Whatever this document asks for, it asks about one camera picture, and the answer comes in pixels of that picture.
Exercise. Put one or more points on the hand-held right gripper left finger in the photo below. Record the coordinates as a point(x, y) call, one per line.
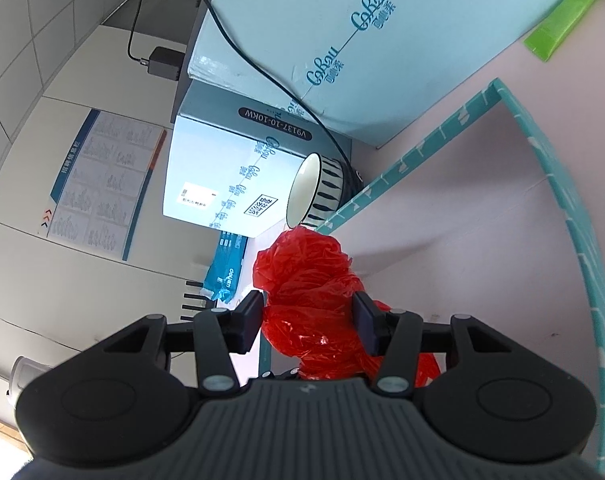
point(250, 322)

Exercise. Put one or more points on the white bowl black stripes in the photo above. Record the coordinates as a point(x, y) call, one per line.
point(327, 190)

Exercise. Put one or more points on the wall poster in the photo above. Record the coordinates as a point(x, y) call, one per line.
point(102, 185)

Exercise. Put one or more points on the large light blue carton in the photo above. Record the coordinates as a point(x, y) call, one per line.
point(292, 20)

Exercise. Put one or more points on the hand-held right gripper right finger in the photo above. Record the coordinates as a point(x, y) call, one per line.
point(366, 322)

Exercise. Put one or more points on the light blue carton white label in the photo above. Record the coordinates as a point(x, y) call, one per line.
point(207, 170)

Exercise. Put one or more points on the grey rounded object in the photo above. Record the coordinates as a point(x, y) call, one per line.
point(27, 375)

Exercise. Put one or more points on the pink desktop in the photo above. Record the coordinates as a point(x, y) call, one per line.
point(557, 90)

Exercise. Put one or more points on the blue packet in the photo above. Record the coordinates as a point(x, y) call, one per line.
point(227, 265)

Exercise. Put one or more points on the black pronged object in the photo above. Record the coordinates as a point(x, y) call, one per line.
point(192, 305)

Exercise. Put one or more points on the teal patterned box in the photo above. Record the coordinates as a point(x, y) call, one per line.
point(457, 235)

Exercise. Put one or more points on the green tube white cap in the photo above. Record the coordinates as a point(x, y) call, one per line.
point(562, 15)

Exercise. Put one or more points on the red plastic bag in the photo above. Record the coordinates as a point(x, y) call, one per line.
point(307, 280)

